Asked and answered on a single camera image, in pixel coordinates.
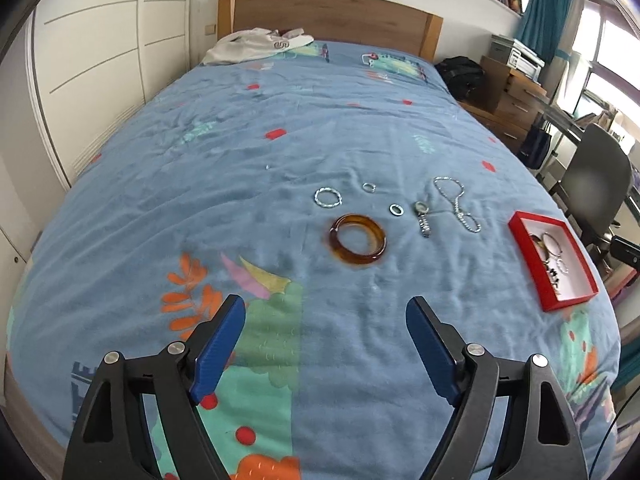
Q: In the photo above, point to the wooden headboard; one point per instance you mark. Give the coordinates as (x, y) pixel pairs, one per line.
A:
(375, 23)

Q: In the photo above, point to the white wardrobe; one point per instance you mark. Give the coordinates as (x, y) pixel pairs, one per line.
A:
(75, 72)

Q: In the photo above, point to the dark brown bangle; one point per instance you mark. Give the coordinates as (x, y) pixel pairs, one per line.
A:
(541, 248)

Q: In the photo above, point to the grey office chair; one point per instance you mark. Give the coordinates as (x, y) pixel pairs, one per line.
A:
(594, 187)

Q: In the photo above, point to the teal curtain right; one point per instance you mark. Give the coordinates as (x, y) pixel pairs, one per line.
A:
(542, 25)

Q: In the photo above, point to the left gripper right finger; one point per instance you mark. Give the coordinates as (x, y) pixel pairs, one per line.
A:
(440, 348)

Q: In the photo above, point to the amber resin bangle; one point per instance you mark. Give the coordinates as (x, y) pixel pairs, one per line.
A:
(357, 239)

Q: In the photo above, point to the white printer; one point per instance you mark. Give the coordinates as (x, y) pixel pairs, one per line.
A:
(516, 55)

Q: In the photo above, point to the glass desk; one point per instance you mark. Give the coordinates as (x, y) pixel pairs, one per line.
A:
(574, 132)

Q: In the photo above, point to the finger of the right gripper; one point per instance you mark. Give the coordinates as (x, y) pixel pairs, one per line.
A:
(625, 251)

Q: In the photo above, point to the blue patterned bedspread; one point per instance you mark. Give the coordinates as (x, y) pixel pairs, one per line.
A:
(227, 183)

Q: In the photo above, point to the thin silver bangle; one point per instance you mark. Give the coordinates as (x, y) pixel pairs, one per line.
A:
(553, 247)

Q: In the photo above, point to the black backpack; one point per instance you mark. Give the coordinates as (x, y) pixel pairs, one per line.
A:
(461, 75)

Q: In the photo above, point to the wooden drawer cabinet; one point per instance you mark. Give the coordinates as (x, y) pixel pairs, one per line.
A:
(506, 102)

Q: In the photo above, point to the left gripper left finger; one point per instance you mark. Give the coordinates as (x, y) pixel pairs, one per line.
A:
(210, 347)

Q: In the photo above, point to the white cloth on bed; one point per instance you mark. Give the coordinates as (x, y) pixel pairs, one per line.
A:
(254, 44)

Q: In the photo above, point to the red jewelry box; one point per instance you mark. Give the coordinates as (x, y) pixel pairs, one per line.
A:
(560, 282)

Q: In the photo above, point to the dark blue bag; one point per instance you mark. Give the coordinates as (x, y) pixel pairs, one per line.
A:
(535, 148)

